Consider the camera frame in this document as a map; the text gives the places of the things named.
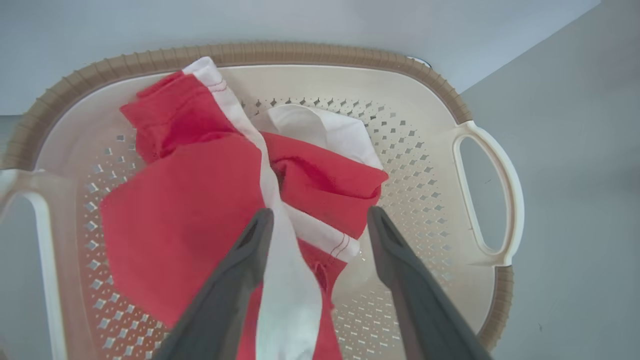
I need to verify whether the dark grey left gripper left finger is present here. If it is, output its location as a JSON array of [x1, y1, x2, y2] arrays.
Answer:
[[152, 208, 275, 360]]

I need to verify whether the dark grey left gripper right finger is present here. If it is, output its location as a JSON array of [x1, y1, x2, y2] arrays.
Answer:
[[366, 206, 496, 360]]

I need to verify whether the red and white garment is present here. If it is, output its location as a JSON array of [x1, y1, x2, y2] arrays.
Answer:
[[99, 56, 390, 360]]

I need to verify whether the cream perforated laundry basket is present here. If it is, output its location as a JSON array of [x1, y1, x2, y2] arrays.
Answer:
[[0, 41, 526, 360]]

